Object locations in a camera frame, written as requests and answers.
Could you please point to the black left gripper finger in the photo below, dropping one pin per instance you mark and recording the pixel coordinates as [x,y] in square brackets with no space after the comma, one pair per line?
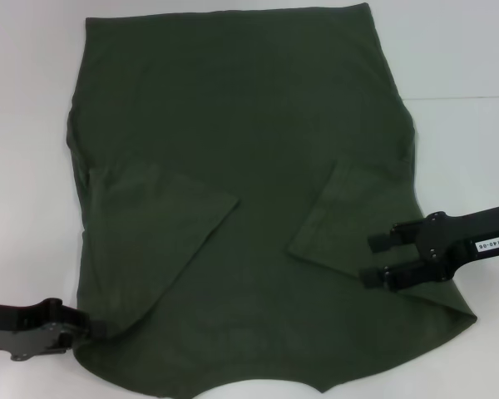
[95,330]

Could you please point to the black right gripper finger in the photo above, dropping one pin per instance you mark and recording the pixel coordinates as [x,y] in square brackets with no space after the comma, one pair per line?
[405,234]
[416,275]

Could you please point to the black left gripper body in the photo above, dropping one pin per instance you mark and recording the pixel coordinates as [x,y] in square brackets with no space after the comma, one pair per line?
[29,328]

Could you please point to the dark green shirt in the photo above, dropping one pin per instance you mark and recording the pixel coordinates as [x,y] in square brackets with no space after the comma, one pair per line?
[241,145]

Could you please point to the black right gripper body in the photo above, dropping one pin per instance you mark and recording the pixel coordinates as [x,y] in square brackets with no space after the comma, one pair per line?
[461,241]

